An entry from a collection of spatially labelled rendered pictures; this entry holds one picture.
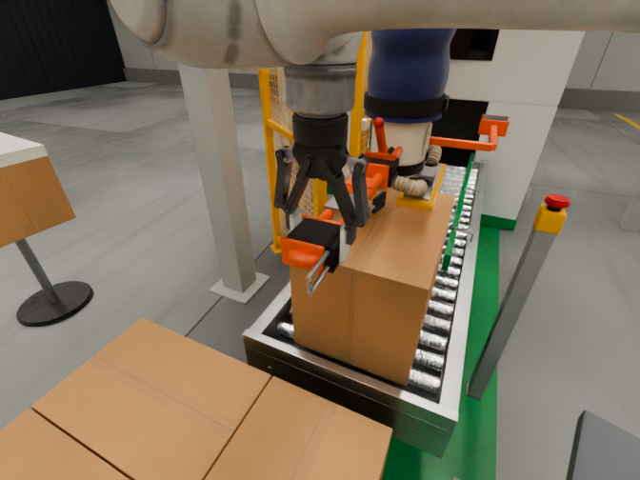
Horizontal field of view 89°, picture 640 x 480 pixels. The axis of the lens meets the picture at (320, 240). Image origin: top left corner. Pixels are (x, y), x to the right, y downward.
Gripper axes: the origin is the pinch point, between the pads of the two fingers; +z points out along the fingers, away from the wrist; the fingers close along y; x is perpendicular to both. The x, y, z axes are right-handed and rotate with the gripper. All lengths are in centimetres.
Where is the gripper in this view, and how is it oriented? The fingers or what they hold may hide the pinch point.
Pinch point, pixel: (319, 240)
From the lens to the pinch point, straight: 54.5
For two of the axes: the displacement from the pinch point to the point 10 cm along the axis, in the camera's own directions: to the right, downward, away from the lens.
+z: 0.0, 8.4, 5.4
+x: -4.3, 4.9, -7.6
